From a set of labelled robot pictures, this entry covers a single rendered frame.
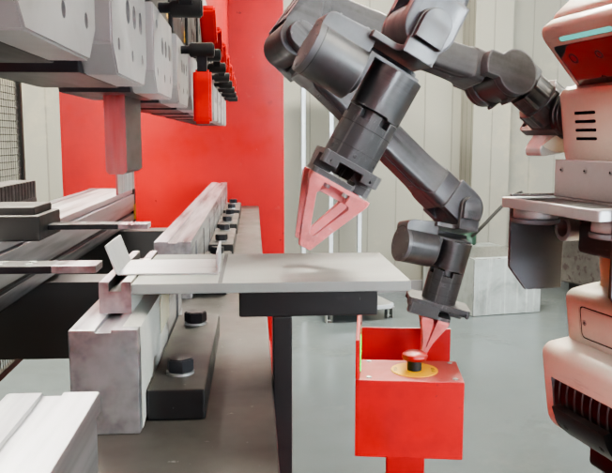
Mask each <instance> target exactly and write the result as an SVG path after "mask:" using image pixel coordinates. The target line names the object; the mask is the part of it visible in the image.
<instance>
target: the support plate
mask: <svg viewBox="0 0 612 473"><path fill-rule="evenodd" d="M169 259H216V254H157V255H156V256H155V257H154V258H153V259H152V260H169ZM219 277H220V273H219V274H198V275H139V276H138V277H137V279H136V280H135V281H134V282H133V283H132V284H131V294H132V295H156V294H222V293H289V292H356V291H410V290H411V280H409V279H408V277H406V276H405V275H404V274H403V273H402V272H401V271H400V270H399V269H398V268H396V267H395V266H394V265H393V264H392V263H391V262H390V261H389V260H387V259H386V258H385V257H384V256H383V255H382V254H381V253H380V252H334V253H244V254H228V257H227V262H226V267H225V271H224V275H223V279H222V283H218V280H219Z"/></svg>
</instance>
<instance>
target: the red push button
mask: <svg viewBox="0 0 612 473"><path fill-rule="evenodd" d="M402 358H403V360H406V361H407V369H408V370H409V371H411V372H419V371H421V363H422V362H423V361H426V360H427V358H428V356H427V353H425V352H423V351H422V350H418V349H409V350H406V351H405V352H403V354H402Z"/></svg>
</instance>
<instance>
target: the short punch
mask: <svg viewBox="0 0 612 473"><path fill-rule="evenodd" d="M103 110H104V137H105V164H106V172H107V173H108V174H109V175H115V188H116V195H119V194H121V193H124V192H126V191H130V190H132V189H134V172H136V171H139V170H141V169H142V168H143V166H142V133H141V101H140V100H138V99H134V98H131V97H128V96H125V95H103Z"/></svg>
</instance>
